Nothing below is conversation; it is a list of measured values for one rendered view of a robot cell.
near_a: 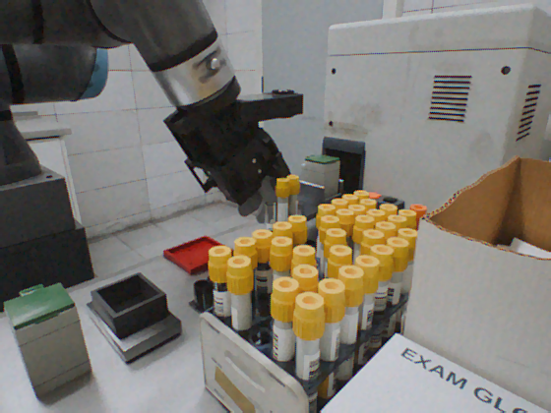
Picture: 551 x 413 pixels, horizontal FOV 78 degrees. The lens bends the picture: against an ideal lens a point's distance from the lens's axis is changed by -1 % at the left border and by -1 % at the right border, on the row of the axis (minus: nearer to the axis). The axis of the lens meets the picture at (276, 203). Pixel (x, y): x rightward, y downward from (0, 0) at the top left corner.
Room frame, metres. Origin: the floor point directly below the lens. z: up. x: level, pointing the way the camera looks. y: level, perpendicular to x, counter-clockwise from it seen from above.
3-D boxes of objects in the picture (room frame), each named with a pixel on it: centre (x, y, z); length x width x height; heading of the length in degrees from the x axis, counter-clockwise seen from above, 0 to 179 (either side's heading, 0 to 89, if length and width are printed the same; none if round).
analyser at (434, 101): (0.59, -0.26, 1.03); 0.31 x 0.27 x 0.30; 135
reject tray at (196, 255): (0.41, 0.10, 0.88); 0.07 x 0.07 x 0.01; 45
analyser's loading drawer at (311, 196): (0.54, -0.08, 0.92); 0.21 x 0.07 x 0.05; 135
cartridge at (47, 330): (0.22, 0.18, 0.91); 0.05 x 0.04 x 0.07; 45
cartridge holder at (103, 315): (0.27, 0.14, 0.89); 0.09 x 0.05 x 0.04; 46
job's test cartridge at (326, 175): (0.52, -0.07, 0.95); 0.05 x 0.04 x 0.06; 45
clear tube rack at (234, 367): (0.24, -0.05, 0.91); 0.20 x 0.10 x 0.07; 135
